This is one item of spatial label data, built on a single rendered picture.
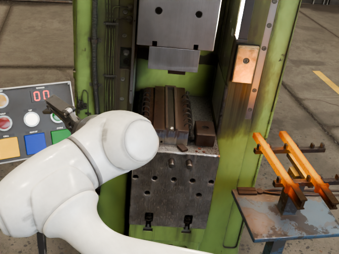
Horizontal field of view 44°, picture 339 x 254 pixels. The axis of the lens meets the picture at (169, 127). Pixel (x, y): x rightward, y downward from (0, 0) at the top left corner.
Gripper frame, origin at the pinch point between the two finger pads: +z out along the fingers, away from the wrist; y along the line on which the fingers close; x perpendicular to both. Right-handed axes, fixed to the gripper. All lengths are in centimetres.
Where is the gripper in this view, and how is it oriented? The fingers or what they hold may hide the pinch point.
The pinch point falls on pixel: (64, 132)
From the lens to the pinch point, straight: 106.6
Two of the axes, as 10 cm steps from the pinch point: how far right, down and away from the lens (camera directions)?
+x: 7.2, -5.6, 4.2
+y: 4.7, 8.3, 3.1
